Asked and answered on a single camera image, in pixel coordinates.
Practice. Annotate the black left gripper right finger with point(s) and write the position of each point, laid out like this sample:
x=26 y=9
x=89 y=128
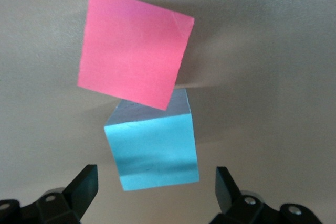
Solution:
x=227 y=190

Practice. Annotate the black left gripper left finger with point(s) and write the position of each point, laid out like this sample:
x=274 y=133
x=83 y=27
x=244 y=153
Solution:
x=84 y=187

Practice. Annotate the light blue foam block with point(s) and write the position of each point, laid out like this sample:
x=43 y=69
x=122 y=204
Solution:
x=155 y=150

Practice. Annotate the red foam block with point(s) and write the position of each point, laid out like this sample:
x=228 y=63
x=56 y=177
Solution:
x=131 y=51

